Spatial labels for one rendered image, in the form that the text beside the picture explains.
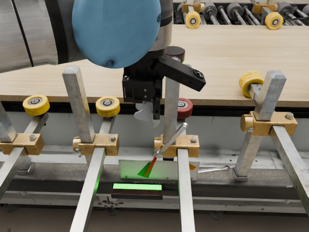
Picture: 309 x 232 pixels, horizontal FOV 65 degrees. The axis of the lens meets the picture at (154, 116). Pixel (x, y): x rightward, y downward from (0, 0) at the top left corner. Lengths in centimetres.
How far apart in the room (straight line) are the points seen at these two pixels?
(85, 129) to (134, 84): 28
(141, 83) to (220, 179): 52
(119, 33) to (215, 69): 85
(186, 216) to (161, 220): 96
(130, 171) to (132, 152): 23
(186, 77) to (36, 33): 32
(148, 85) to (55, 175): 56
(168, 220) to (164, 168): 79
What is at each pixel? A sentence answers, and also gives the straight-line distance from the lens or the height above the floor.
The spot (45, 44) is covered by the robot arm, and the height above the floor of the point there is 132.
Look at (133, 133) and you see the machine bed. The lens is 101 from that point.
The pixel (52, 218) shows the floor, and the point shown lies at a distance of 169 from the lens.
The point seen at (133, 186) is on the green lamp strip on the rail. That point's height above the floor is 70.
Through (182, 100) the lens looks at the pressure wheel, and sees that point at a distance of 84.
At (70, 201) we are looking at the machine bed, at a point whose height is 15.
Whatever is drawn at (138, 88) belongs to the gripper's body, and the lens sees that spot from 50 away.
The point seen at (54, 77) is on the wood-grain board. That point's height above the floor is 90.
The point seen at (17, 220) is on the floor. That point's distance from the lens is 177.
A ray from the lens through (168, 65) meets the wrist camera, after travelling 47.
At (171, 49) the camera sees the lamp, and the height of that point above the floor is 114.
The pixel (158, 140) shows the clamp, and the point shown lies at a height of 87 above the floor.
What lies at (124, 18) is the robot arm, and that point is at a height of 133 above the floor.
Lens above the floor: 140
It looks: 40 degrees down
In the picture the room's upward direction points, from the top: straight up
